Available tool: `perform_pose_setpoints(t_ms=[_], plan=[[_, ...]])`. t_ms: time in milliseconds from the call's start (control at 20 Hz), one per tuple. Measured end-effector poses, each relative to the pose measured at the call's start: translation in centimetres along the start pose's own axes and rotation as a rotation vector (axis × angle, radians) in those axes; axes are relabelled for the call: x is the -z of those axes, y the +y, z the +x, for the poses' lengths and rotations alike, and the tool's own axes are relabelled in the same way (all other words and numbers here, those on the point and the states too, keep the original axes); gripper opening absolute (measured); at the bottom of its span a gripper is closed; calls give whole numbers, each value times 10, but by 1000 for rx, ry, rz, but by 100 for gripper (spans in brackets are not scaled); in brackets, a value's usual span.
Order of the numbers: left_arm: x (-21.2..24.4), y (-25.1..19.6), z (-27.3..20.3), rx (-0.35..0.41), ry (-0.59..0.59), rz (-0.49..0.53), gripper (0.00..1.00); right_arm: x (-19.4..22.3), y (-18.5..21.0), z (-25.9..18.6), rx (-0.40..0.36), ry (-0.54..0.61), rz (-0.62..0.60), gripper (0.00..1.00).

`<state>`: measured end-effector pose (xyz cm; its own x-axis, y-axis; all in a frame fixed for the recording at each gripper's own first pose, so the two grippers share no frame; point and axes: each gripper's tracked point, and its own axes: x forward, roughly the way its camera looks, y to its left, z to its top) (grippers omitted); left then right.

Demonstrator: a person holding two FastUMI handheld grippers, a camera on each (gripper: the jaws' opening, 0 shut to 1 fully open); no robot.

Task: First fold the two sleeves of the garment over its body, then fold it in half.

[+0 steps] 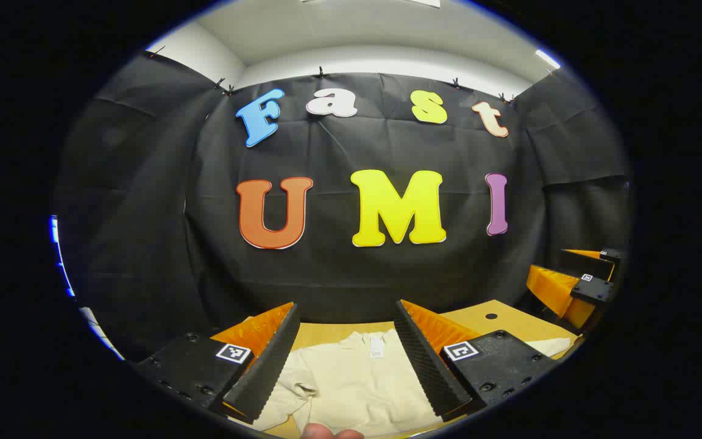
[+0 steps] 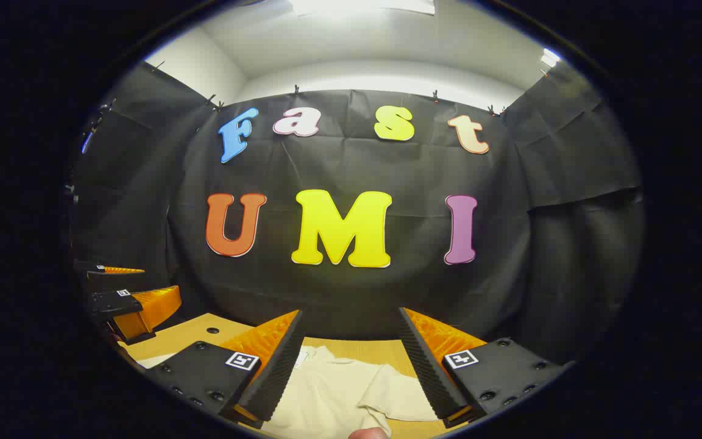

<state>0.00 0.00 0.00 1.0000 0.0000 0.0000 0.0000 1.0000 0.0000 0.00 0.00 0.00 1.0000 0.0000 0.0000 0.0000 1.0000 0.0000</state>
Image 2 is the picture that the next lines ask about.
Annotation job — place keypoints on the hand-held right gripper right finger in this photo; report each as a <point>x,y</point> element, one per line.
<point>427,378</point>

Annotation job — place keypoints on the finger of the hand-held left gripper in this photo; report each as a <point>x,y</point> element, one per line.
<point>113,302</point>
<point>92,269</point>

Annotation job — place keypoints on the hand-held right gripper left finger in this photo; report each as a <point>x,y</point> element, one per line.
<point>278,378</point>

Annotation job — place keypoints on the cream garment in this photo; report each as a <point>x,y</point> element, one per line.
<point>326,390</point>

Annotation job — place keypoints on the black backdrop cloth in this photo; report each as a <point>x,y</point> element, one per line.
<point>339,171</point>

